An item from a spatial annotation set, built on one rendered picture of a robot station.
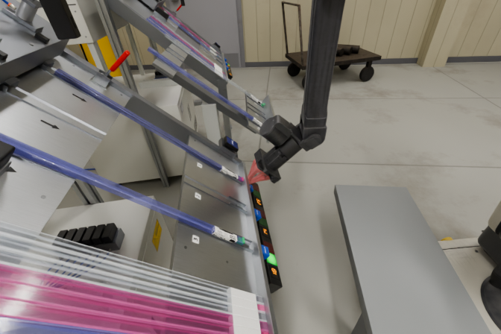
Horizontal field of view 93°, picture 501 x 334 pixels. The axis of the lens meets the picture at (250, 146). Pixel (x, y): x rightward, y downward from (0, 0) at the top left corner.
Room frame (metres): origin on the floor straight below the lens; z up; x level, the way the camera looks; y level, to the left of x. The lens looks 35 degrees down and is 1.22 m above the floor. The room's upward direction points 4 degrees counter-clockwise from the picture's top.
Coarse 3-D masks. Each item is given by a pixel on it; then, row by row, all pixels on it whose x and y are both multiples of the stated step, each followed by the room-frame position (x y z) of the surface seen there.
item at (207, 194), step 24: (192, 144) 0.56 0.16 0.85; (192, 168) 0.46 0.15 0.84; (192, 192) 0.38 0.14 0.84; (216, 192) 0.42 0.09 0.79; (240, 192) 0.48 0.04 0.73; (216, 216) 0.35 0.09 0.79; (240, 216) 0.39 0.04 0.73; (192, 240) 0.26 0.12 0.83; (216, 240) 0.29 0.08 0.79; (192, 264) 0.22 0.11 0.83; (216, 264) 0.24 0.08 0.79; (240, 264) 0.26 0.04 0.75; (240, 288) 0.21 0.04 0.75
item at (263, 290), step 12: (240, 168) 0.58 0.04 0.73; (252, 204) 0.43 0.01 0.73; (252, 216) 0.39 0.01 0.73; (252, 228) 0.35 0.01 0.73; (252, 240) 0.32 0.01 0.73; (264, 264) 0.27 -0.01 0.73; (264, 276) 0.24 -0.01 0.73; (264, 288) 0.22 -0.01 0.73; (264, 300) 0.20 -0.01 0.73; (276, 324) 0.16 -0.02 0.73
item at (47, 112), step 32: (64, 64) 0.54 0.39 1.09; (0, 96) 0.36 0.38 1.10; (32, 96) 0.39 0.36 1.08; (64, 96) 0.44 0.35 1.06; (0, 128) 0.30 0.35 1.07; (32, 128) 0.33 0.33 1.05; (64, 128) 0.36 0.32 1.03; (96, 128) 0.40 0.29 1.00; (32, 160) 0.27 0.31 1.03; (0, 192) 0.21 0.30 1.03; (32, 192) 0.23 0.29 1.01; (64, 192) 0.25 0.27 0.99; (32, 224) 0.19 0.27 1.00
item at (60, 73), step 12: (60, 72) 0.49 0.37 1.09; (72, 84) 0.49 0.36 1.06; (84, 84) 0.50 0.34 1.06; (96, 96) 0.49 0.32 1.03; (120, 108) 0.50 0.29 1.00; (144, 120) 0.51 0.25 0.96; (156, 132) 0.50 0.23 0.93; (180, 144) 0.51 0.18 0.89; (204, 156) 0.52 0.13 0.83; (216, 168) 0.52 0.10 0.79; (240, 180) 0.52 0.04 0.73
